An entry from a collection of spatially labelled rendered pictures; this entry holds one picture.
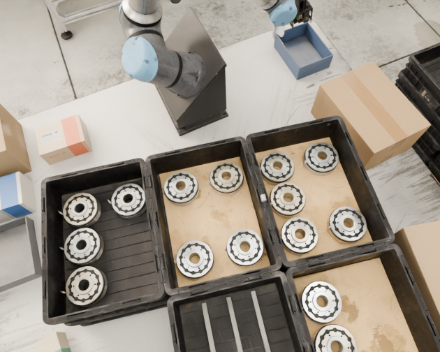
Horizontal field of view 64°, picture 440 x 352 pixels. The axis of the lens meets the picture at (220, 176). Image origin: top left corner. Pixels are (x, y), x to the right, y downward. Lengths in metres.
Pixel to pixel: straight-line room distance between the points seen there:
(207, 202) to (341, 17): 2.07
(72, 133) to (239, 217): 0.68
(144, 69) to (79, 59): 1.68
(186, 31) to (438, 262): 1.02
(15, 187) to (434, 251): 1.26
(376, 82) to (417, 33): 1.61
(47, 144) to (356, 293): 1.10
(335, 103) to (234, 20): 1.63
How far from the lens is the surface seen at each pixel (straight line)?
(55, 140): 1.38
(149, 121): 1.40
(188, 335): 1.01
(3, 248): 1.38
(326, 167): 1.12
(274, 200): 1.05
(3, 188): 1.36
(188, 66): 1.16
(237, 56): 1.55
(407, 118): 1.29
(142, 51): 1.07
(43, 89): 2.66
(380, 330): 1.07
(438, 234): 1.11
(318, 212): 1.09
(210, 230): 1.04
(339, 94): 1.27
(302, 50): 1.59
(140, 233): 1.08
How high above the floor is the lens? 1.83
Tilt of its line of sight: 65 degrees down
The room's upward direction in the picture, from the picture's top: 5 degrees counter-clockwise
